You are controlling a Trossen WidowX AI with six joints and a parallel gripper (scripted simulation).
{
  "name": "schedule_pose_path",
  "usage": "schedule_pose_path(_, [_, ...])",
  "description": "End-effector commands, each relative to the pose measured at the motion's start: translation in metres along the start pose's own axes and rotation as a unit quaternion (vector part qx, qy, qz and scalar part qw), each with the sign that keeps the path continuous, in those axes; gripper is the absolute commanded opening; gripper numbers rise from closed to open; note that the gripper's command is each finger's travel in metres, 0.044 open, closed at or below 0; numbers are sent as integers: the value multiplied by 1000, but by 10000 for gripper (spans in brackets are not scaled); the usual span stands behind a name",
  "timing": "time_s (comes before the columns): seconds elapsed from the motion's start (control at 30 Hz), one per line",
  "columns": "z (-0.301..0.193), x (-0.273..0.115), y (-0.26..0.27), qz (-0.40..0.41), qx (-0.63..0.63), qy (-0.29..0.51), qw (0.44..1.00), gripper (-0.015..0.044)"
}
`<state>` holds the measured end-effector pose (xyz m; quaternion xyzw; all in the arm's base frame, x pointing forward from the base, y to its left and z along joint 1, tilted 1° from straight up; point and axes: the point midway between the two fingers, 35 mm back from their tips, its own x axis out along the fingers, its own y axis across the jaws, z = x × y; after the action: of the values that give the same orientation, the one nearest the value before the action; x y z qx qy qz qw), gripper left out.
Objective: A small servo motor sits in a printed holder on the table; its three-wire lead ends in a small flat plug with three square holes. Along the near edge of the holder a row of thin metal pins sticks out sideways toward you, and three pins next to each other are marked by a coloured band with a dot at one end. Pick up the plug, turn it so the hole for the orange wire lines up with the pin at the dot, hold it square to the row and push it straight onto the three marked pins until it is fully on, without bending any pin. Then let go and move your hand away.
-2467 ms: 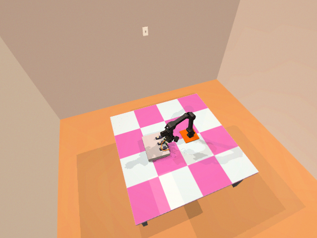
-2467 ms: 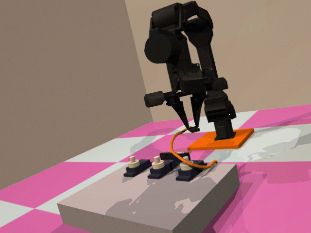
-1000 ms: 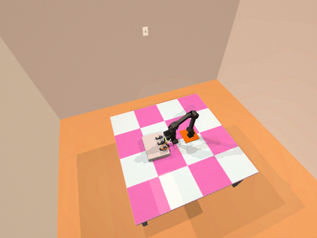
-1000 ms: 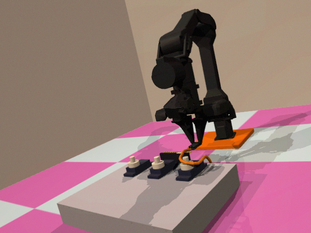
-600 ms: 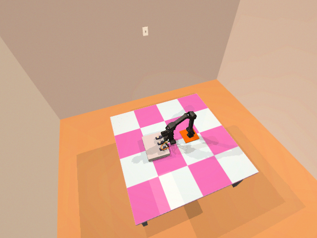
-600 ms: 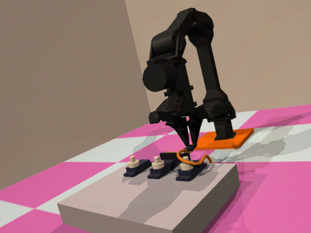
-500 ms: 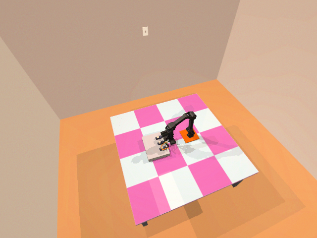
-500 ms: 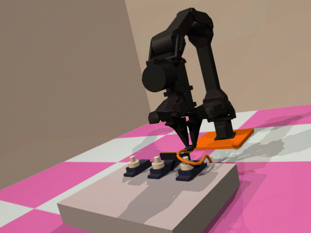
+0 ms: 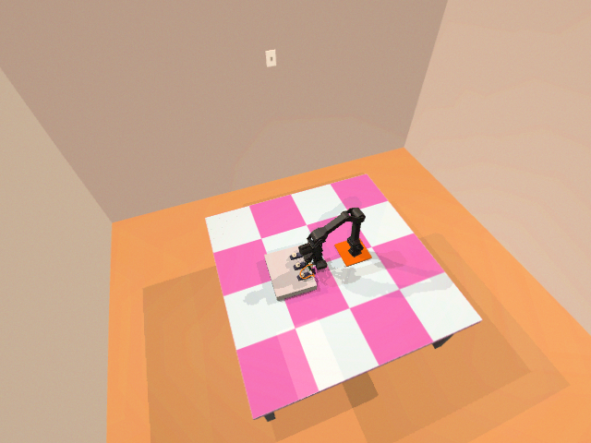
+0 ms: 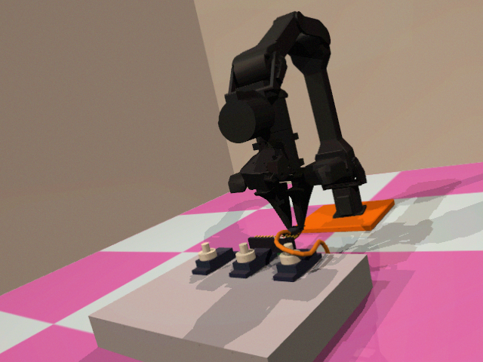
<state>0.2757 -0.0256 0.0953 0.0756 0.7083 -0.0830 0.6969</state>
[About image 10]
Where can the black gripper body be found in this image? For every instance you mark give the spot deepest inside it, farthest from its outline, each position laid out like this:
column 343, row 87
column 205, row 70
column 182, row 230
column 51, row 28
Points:
column 321, row 172

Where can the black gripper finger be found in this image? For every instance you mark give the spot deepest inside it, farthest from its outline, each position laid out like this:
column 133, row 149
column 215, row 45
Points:
column 280, row 201
column 300, row 197

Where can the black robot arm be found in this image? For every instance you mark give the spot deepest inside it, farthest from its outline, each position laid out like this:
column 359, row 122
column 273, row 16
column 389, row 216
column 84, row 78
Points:
column 256, row 105

